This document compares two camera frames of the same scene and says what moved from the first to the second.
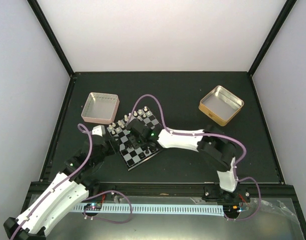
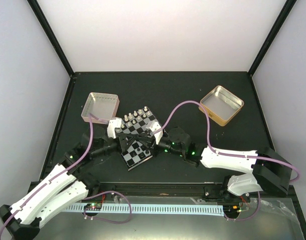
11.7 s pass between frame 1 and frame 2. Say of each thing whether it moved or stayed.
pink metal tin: stayed
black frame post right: stayed
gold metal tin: stayed
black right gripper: moved
